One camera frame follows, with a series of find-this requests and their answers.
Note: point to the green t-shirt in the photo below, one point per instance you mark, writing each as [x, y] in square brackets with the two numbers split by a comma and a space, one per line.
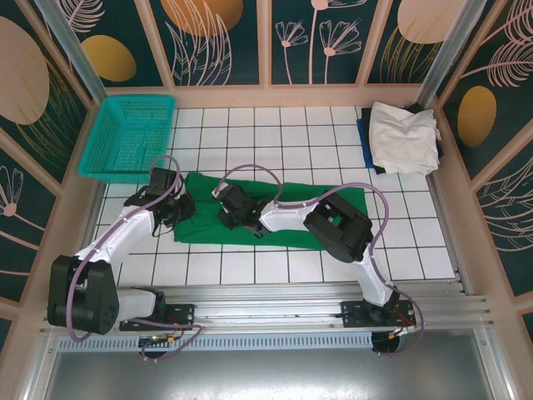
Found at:
[204, 225]

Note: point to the teal plastic basket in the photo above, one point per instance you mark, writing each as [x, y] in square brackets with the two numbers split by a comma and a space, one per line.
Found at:
[125, 141]

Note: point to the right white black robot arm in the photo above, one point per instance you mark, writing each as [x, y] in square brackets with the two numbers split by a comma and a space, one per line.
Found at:
[287, 216]

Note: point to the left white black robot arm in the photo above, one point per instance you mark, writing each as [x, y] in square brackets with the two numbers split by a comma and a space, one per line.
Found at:
[125, 233]

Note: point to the stack of folded clothes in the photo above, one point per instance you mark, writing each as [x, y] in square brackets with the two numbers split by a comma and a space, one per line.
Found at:
[366, 113]

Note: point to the yellow power connector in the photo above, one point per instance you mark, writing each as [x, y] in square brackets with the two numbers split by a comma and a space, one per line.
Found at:
[170, 341]
[393, 334]

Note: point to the blue folded t-shirt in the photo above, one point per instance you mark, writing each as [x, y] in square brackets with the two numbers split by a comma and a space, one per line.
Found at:
[365, 146]

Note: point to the grey metal sheet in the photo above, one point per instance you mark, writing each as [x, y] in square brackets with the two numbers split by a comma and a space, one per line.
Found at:
[266, 375]

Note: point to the white folded t-shirt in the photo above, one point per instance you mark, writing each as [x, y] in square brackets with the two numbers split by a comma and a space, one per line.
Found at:
[404, 137]

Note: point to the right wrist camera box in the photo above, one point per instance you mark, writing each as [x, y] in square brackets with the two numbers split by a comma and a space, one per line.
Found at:
[235, 198]

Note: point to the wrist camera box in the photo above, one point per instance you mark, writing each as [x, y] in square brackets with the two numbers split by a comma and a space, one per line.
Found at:
[162, 179]
[235, 198]

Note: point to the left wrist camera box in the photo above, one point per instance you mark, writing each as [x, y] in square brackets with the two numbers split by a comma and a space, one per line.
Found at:
[162, 179]

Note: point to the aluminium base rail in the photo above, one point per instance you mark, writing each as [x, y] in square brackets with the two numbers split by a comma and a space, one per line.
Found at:
[266, 310]

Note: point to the aluminium frame post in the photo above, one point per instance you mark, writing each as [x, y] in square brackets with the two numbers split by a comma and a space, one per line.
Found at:
[87, 71]
[447, 46]

